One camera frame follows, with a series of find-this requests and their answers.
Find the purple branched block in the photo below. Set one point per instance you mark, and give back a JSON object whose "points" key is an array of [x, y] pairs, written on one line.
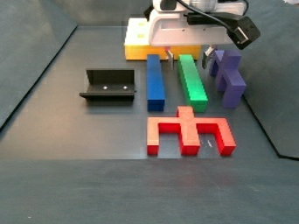
{"points": [[229, 80]]}

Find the yellow slotted board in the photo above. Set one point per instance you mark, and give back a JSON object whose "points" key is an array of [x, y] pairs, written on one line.
{"points": [[137, 43]]}

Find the green long bar block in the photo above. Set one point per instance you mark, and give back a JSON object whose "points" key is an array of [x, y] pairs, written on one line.
{"points": [[193, 86]]}

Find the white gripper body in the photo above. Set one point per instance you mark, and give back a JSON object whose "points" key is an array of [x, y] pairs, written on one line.
{"points": [[189, 22]]}

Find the black angled bracket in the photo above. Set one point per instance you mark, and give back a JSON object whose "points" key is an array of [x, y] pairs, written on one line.
{"points": [[110, 85]]}

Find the blue long bar block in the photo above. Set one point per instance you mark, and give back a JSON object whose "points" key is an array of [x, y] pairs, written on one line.
{"points": [[156, 83]]}

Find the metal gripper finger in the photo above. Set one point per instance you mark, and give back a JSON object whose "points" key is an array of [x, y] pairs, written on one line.
{"points": [[208, 56], [170, 56]]}

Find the red branched block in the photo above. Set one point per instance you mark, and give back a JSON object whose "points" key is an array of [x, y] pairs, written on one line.
{"points": [[189, 127]]}

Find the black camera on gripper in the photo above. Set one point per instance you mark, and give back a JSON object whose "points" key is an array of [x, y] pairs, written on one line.
{"points": [[242, 30]]}

